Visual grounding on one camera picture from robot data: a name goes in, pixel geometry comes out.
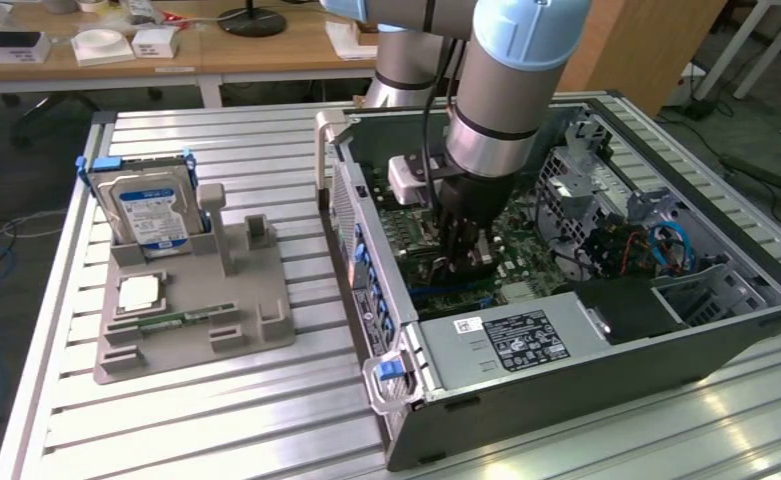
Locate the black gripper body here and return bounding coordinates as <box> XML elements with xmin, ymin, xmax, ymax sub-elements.
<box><xmin>433</xmin><ymin>172</ymin><xmax>520</xmax><ymax>227</ymax></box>

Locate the green gpu card black fan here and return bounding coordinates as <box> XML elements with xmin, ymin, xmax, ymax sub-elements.
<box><xmin>422</xmin><ymin>238</ymin><xmax>500</xmax><ymax>290</ymax></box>

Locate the green motherboard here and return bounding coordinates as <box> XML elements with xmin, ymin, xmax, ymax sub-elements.
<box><xmin>370</xmin><ymin>169</ymin><xmax>569</xmax><ymax>316</ymax></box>

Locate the perforated metal disk bay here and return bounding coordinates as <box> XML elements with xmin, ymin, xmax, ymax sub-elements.
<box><xmin>534</xmin><ymin>117</ymin><xmax>636</xmax><ymax>241</ymax></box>

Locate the gray power supply with label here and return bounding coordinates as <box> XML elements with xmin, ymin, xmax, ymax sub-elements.
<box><xmin>400</xmin><ymin>291</ymin><xmax>617</xmax><ymax>394</ymax></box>

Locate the blue case latch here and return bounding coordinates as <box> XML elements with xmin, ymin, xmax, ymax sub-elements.
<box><xmin>374</xmin><ymin>360</ymin><xmax>406</xmax><ymax>385</ymax></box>

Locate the gray printed parts rack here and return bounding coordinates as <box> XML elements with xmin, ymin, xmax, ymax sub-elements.
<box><xmin>91</xmin><ymin>182</ymin><xmax>298</xmax><ymax>387</ymax></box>

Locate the white paper box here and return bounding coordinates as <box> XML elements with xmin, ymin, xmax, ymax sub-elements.
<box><xmin>325</xmin><ymin>20</ymin><xmax>380</xmax><ymax>62</ymax></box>

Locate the slanted metal disk bay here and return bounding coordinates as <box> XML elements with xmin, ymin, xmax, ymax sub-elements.
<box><xmin>649</xmin><ymin>262</ymin><xmax>769</xmax><ymax>329</ymax></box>

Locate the black power adapter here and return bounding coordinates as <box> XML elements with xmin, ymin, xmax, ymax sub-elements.
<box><xmin>675</xmin><ymin>98</ymin><xmax>720</xmax><ymax>122</ymax></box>

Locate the open black pc case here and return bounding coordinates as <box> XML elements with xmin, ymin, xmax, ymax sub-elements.
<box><xmin>314</xmin><ymin>88</ymin><xmax>781</xmax><ymax>474</ymax></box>

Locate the wooden cabinet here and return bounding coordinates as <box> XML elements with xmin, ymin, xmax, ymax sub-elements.
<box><xmin>560</xmin><ymin>0</ymin><xmax>729</xmax><ymax>117</ymax></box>

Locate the wooden desk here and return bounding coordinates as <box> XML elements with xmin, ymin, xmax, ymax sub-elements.
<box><xmin>0</xmin><ymin>0</ymin><xmax>565</xmax><ymax>109</ymax></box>

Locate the green ram stick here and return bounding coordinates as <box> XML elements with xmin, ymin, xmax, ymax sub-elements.
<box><xmin>106</xmin><ymin>299</ymin><xmax>241</xmax><ymax>334</ymax></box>

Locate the hard disk in blue caddy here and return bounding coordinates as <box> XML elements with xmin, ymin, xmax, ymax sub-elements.
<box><xmin>74</xmin><ymin>148</ymin><xmax>199</xmax><ymax>252</ymax></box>

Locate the black lamp base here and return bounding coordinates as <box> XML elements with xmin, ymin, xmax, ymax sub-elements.
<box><xmin>217</xmin><ymin>0</ymin><xmax>290</xmax><ymax>38</ymax></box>

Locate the cpu chip silver lid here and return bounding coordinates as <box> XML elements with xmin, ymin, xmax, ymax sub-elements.
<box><xmin>114</xmin><ymin>273</ymin><xmax>169</xmax><ymax>317</ymax></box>

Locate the white labelled box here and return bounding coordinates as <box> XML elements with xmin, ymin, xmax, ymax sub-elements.
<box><xmin>129</xmin><ymin>25</ymin><xmax>181</xmax><ymax>60</ymax></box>

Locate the white box black lid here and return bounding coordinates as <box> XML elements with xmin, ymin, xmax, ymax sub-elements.
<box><xmin>0</xmin><ymin>29</ymin><xmax>54</xmax><ymax>66</ymax></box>

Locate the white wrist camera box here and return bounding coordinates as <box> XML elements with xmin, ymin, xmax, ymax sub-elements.
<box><xmin>388</xmin><ymin>155</ymin><xmax>444</xmax><ymax>206</ymax></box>

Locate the black camera cable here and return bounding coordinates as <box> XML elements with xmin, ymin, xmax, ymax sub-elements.
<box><xmin>420</xmin><ymin>38</ymin><xmax>466</xmax><ymax>174</ymax></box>

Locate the red wire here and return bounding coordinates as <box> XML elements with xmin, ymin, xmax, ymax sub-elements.
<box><xmin>618</xmin><ymin>232</ymin><xmax>652</xmax><ymax>276</ymax></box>

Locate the blue wire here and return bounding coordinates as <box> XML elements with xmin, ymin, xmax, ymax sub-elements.
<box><xmin>648</xmin><ymin>221</ymin><xmax>699</xmax><ymax>275</ymax></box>

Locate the white table frame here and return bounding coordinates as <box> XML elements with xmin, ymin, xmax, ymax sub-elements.
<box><xmin>689</xmin><ymin>0</ymin><xmax>781</xmax><ymax>137</ymax></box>

